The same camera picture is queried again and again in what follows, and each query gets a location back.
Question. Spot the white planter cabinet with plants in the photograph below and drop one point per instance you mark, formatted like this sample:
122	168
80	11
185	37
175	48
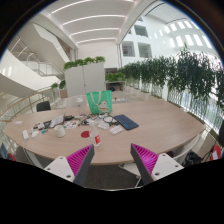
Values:
85	80

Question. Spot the clear lidded tumbler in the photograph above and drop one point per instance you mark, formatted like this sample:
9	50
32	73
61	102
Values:
80	106

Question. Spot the green cat-print tote bag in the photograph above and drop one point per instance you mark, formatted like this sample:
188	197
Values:
99	101

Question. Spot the black chair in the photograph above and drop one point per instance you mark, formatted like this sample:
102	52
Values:
43	106

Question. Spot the clear red-labelled water bottle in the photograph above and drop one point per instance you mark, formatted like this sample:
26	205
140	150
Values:
95	137

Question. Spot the flat round red coaster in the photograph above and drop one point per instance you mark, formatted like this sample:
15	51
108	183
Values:
84	134

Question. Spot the white grid-pattern mug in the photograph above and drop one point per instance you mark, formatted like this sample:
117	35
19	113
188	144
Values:
60	131

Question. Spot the black backpack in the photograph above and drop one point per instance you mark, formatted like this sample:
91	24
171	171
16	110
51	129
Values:
191	158

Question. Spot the black flat device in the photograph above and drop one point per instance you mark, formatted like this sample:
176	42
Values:
69	117

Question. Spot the low planter with plants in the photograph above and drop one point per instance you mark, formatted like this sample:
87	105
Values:
115	78

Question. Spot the small white object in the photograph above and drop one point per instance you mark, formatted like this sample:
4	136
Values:
34	134
25	134

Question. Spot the dark printed packet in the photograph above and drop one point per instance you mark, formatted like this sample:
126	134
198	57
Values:
45	124

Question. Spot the ceiling light strips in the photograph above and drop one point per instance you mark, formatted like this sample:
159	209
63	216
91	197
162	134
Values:
95	16

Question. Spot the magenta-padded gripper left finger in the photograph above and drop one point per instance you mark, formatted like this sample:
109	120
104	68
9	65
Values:
75	163

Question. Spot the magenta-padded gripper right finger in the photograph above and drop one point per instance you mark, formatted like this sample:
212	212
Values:
151	163

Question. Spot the small teal item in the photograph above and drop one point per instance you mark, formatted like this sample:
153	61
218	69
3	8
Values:
44	131

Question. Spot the row of green potted trees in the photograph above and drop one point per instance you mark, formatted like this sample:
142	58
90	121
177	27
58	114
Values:
186	73

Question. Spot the small potted green plant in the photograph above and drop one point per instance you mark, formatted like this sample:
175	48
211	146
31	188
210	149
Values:
54	86
62	84

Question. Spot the white printed card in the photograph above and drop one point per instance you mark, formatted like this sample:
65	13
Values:
103	125

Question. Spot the open grey notebook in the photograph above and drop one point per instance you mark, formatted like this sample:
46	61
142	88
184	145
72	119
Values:
57	120

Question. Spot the small white box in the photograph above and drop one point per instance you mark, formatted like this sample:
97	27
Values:
116	129

